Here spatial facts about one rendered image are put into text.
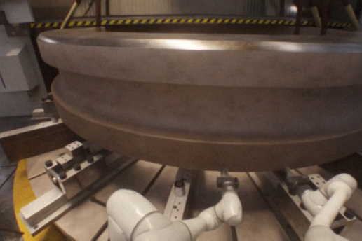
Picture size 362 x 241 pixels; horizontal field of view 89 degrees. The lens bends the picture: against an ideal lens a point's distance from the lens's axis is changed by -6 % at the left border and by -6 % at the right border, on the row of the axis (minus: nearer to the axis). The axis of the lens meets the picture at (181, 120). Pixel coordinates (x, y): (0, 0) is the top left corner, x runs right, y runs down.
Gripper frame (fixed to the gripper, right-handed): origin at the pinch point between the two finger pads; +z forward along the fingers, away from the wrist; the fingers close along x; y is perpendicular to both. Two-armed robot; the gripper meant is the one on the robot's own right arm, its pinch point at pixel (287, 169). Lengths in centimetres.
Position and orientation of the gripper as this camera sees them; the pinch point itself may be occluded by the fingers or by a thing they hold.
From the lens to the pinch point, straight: 151.8
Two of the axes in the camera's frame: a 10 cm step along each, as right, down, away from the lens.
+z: -0.9, -4.7, 8.8
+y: 0.0, 8.8, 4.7
